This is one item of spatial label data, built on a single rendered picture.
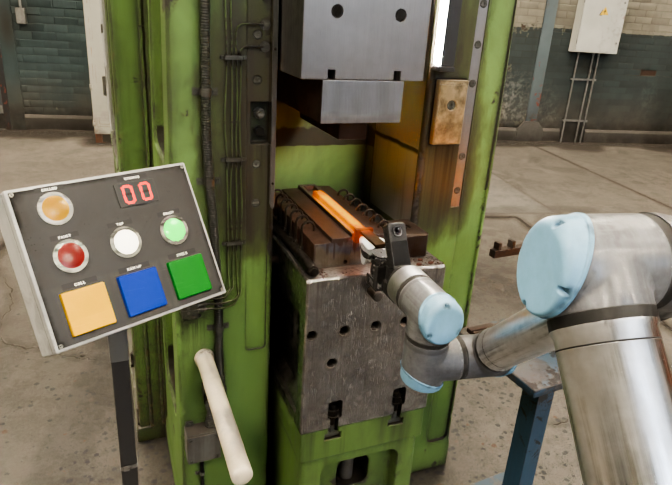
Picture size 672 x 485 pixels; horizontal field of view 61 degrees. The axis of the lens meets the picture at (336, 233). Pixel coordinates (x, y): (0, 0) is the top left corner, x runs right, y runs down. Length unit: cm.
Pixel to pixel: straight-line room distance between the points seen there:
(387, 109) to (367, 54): 13
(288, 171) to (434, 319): 88
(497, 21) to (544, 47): 661
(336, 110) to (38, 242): 66
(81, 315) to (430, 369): 65
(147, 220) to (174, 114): 31
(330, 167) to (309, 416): 78
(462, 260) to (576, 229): 116
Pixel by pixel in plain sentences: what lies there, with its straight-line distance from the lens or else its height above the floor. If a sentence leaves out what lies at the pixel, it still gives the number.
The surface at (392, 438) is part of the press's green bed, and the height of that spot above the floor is 38.
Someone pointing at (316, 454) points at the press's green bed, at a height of 39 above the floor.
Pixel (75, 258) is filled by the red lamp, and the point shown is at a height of 109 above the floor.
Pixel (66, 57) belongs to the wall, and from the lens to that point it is 741.
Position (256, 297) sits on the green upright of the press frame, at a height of 78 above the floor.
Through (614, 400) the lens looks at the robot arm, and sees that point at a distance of 66.
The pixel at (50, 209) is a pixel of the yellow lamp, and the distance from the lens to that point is 108.
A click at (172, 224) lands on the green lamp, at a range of 116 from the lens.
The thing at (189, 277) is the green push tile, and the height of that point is 101.
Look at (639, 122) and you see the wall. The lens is 929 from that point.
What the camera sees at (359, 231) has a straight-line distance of 139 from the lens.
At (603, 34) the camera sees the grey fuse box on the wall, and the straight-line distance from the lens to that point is 850.
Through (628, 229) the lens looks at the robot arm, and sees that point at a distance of 71.
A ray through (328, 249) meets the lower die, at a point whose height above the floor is 96.
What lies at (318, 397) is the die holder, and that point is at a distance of 154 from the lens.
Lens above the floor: 151
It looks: 21 degrees down
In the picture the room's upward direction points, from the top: 4 degrees clockwise
